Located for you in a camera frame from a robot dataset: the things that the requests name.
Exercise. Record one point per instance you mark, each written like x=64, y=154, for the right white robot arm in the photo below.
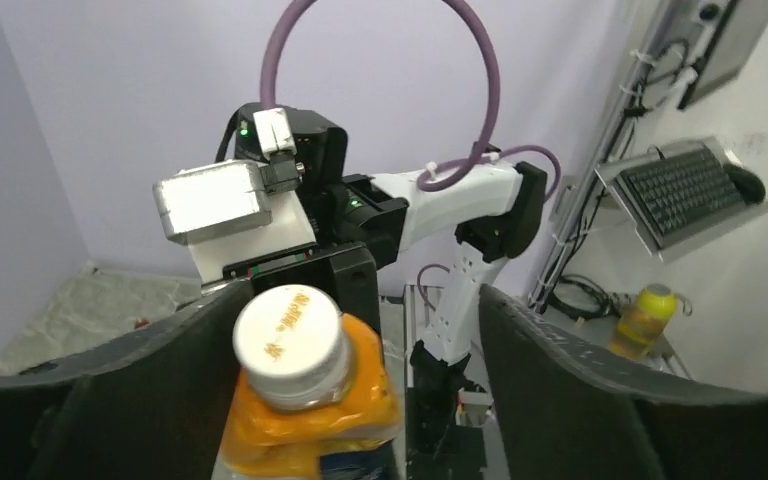
x=495, y=211

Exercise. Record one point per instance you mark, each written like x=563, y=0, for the grey keyboard shelf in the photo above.
x=607, y=174

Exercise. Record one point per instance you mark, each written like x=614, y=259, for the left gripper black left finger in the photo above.
x=150, y=404

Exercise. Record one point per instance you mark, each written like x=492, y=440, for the orange juice bottle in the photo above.
x=350, y=438

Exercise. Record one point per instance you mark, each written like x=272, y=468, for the white bottle cap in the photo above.
x=291, y=344

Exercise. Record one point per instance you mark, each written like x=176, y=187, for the black computer keyboard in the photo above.
x=680, y=195

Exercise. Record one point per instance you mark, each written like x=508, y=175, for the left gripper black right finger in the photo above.
x=569, y=409

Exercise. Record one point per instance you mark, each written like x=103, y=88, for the black computer mouse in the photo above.
x=749, y=185

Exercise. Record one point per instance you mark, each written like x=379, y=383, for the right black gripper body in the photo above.
x=346, y=272

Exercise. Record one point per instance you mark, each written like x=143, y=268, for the yellow capped bottle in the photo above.
x=643, y=321

